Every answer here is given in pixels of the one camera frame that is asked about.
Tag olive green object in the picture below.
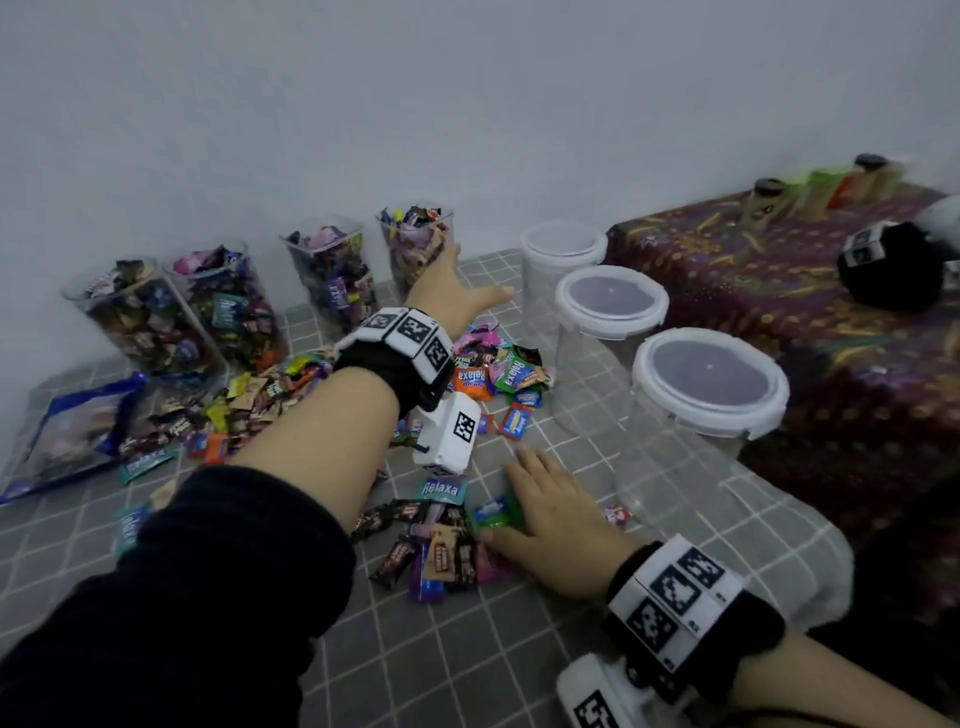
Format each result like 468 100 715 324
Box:
742 177 792 230

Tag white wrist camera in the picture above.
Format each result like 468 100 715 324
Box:
555 652 662 728
412 390 485 476

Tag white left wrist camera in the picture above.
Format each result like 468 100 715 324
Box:
412 390 485 476

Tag green bottle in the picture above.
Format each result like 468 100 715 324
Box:
795 165 849 215

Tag person's right hand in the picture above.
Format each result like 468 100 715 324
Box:
480 442 647 605

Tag person's left hand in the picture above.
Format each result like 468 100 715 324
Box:
405 240 515 339

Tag dark patterned cloth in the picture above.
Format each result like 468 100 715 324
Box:
604 180 960 707

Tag tall transparent plastic jar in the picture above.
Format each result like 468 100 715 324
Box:
63 258 227 389

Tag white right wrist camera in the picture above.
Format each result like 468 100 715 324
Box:
555 652 662 728

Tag black marker-tagged wristband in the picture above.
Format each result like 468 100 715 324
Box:
604 535 786 702
333 306 456 414

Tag person's right forearm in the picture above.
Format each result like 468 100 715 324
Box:
727 630 947 728

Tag small transparent plastic jar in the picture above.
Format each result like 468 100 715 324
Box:
378 202 456 302
282 222 380 335
168 243 287 372

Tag black marker-tagged right wristband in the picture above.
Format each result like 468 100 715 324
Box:
604 535 786 702

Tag blue snack packet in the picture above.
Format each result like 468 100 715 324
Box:
0 375 149 504

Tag person's left forearm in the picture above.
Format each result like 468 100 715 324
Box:
225 364 399 534

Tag pile of colourful candies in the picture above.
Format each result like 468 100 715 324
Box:
117 315 632 602

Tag black marker-tagged left wristband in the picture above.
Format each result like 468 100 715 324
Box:
333 306 456 414

